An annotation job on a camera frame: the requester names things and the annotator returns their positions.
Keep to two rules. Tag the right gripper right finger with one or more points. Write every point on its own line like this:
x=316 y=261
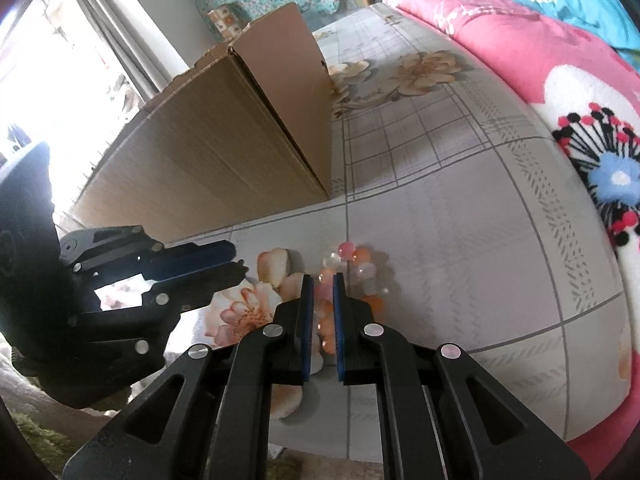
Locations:
x=441 y=414

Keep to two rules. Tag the grey curtain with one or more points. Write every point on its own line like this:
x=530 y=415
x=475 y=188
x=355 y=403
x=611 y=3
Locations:
x=153 y=40

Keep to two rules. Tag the brown cardboard box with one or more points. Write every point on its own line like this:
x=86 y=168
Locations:
x=244 y=134

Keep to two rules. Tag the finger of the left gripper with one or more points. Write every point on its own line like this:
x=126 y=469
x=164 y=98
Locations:
x=119 y=252
x=166 y=300

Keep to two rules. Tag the floral bed sheet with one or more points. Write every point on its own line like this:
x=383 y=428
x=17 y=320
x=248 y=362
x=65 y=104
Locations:
x=479 y=230

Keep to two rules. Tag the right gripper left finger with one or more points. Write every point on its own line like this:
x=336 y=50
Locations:
x=207 y=415

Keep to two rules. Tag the patterned rolled mat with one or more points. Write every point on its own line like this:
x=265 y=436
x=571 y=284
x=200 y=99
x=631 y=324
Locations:
x=228 y=20

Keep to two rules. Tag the pink floral blanket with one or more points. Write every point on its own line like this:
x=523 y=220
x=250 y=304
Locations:
x=588 y=96

